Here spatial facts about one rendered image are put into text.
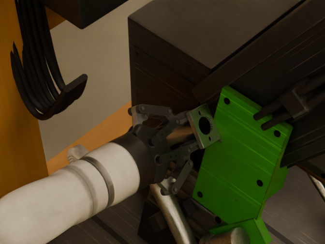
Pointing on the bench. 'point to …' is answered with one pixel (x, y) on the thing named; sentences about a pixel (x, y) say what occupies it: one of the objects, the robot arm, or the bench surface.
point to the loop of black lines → (40, 65)
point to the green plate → (241, 160)
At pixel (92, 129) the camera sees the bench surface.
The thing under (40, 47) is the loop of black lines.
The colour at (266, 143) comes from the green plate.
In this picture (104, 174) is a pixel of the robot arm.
